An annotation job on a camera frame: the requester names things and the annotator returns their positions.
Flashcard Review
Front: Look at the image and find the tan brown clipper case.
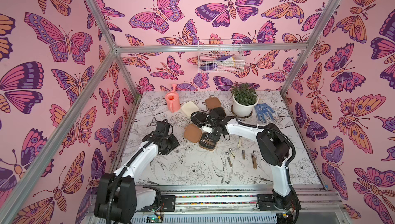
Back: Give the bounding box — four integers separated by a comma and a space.
183, 124, 216, 151

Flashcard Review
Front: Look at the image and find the cream clipper case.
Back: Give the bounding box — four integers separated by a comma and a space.
181, 101, 200, 119

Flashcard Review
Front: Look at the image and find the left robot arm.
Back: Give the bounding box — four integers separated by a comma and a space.
94, 119, 180, 224

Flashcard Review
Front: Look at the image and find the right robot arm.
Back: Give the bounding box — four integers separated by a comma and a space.
190, 108, 301, 212

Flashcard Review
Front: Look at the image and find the dark brown clipper case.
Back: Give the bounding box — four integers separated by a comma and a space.
205, 97, 226, 113

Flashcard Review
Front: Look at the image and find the gold nail clipper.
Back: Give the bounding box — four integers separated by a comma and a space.
228, 148, 236, 158

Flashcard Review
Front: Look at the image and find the grey nail clipper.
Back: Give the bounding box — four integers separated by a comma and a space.
227, 157, 233, 167

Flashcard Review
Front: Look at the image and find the long brown nail clipper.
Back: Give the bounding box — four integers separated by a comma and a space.
251, 154, 258, 170

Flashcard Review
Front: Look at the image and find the plant saucer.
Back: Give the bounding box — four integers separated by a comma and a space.
231, 108, 253, 119

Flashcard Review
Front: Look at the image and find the white potted green plant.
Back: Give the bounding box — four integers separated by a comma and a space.
231, 83, 259, 116

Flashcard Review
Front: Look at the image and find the pink watering can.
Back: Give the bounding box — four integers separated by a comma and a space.
165, 84, 181, 113

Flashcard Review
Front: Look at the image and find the blue gardening glove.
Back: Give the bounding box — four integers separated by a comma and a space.
255, 103, 275, 123

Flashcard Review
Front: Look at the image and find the white wire wall basket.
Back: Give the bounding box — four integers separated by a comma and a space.
196, 42, 245, 74

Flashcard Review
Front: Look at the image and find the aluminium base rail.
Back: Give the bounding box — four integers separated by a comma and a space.
86, 184, 349, 224

